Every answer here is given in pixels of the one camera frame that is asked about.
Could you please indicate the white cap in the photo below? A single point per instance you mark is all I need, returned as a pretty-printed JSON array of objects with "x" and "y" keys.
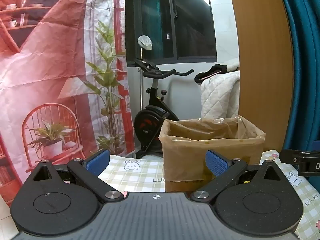
[{"x": 145, "y": 42}]

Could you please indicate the blue curtain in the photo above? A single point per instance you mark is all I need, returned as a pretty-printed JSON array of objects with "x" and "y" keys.
[{"x": 305, "y": 55}]

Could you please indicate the cardboard box with plastic liner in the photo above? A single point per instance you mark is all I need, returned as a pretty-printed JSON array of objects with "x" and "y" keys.
[{"x": 190, "y": 155}]

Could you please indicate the black garment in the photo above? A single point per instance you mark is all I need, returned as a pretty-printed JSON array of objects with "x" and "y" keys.
[{"x": 212, "y": 71}]

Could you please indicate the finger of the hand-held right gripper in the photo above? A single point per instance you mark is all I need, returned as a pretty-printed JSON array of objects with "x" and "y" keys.
[{"x": 290, "y": 156}]

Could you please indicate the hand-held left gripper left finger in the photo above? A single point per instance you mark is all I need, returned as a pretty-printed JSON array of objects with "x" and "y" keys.
[{"x": 96, "y": 163}]

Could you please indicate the black exercise bike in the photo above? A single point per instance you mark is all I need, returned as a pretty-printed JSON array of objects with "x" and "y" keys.
[{"x": 152, "y": 120}]

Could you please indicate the metal stand pole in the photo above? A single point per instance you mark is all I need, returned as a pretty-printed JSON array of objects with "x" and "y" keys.
[{"x": 142, "y": 85}]

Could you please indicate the dark framed window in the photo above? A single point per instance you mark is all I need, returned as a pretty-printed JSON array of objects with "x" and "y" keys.
[{"x": 190, "y": 30}]

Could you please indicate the wooden panel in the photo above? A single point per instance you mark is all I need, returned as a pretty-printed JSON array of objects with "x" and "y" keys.
[{"x": 262, "y": 55}]

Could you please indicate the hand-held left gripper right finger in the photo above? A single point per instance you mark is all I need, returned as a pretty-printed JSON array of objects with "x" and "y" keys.
[{"x": 216, "y": 165}]

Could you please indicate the white quilted blanket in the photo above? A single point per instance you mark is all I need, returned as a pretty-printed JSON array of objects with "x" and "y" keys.
[{"x": 220, "y": 92}]

